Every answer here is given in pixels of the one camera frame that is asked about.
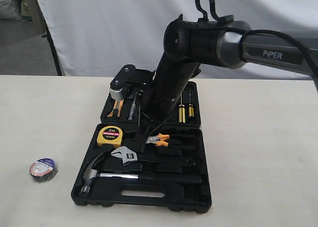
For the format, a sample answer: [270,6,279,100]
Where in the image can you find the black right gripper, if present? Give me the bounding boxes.
[135,89,174,153]

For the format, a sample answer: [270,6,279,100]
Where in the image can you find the chrome adjustable wrench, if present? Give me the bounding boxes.
[111,146,196,167]

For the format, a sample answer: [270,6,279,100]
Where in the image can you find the black plastic tool case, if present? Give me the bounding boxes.
[71,80,212,213]

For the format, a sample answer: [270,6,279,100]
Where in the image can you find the black handled claw hammer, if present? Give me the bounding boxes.
[80,153,202,195]

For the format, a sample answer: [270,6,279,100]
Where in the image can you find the black electrical tape roll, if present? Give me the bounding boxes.
[29,158,58,183]

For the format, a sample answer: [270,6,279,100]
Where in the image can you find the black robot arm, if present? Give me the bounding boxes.
[135,17,318,152]

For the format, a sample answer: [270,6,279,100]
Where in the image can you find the clear tester screwdriver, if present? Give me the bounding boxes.
[127,91,137,121]

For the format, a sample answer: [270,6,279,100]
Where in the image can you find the orange utility knife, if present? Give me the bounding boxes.
[107,100,124,118]

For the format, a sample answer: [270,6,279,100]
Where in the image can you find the yellow tape measure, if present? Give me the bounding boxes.
[97,126,123,149]

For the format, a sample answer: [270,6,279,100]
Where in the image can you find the large yellow black screwdriver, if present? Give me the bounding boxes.
[178,93,186,123]

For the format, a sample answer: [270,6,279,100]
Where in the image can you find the small yellow black screwdriver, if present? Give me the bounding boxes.
[188,90,194,118]

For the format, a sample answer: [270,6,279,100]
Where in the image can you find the white backdrop cloth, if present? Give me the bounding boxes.
[37,0,318,77]

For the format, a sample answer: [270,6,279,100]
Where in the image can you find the black backdrop stand pole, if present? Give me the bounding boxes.
[32,2,63,76]

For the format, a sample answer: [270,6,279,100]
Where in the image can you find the grey sack in background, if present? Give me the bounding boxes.
[0,0,21,20]

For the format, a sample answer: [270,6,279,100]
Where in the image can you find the orange handled needle-nose pliers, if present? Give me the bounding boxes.
[146,134,170,147]

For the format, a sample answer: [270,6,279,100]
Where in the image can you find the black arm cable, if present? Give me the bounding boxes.
[194,0,318,93]

